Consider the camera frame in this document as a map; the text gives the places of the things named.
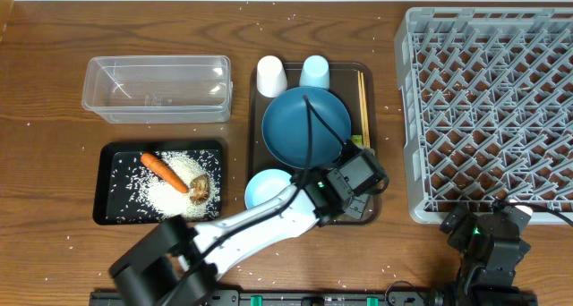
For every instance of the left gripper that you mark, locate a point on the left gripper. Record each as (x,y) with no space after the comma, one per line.
(358,213)

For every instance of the wooden chopstick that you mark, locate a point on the wooden chopstick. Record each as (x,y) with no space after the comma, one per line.
(365,109)
(362,104)

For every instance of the light blue bowl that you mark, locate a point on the light blue bowl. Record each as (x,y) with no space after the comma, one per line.
(264,186)

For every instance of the dark blue plate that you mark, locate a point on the dark blue plate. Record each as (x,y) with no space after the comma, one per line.
(302,119)

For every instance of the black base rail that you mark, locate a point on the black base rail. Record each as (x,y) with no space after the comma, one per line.
(235,298)

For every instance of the brown food scrap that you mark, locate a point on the brown food scrap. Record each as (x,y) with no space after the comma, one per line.
(200,189)

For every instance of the black tray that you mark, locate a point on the black tray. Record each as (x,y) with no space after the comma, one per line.
(121,174)

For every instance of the light blue plastic cup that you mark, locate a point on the light blue plastic cup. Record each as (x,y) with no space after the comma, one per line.
(315,72)

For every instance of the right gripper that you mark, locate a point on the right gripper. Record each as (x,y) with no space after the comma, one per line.
(457,236)

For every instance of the grey dishwasher rack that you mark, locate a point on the grey dishwasher rack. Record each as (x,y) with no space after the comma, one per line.
(487,96)

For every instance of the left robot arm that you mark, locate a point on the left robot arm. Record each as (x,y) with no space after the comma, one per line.
(176,264)

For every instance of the orange carrot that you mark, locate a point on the orange carrot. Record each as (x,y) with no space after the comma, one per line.
(158,167)

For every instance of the pile of rice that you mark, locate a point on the pile of rice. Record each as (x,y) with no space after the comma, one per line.
(172,203)

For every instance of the green yellow snack wrapper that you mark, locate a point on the green yellow snack wrapper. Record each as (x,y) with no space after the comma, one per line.
(357,139)

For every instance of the clear plastic container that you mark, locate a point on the clear plastic container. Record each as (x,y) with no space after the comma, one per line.
(159,88)

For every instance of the dark brown serving tray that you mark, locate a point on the dark brown serving tray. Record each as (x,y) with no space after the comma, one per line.
(351,82)

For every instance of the white plastic cup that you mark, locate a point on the white plastic cup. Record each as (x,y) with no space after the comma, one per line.
(271,80)

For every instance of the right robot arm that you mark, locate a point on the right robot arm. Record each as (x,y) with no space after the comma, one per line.
(490,248)

